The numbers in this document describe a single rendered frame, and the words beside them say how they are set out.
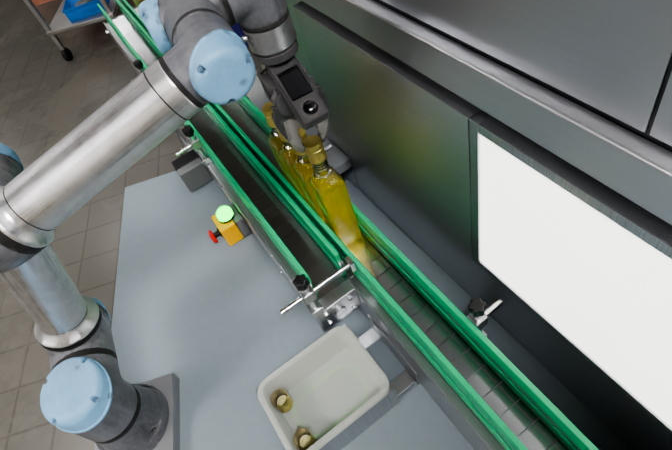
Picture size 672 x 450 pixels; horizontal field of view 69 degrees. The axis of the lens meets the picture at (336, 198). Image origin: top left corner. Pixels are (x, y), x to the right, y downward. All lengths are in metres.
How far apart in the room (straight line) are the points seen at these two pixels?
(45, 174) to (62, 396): 0.49
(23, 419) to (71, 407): 1.50
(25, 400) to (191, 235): 1.32
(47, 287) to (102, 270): 1.73
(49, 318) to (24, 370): 1.62
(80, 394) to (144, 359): 0.32
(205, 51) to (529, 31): 0.34
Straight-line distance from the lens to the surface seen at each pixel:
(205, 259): 1.38
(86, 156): 0.64
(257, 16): 0.74
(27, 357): 2.67
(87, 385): 1.02
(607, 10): 0.50
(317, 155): 0.90
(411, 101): 0.76
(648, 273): 0.61
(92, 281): 2.68
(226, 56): 0.57
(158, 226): 1.54
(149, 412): 1.14
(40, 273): 0.94
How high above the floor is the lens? 1.76
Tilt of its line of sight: 48 degrees down
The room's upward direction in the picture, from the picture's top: 19 degrees counter-clockwise
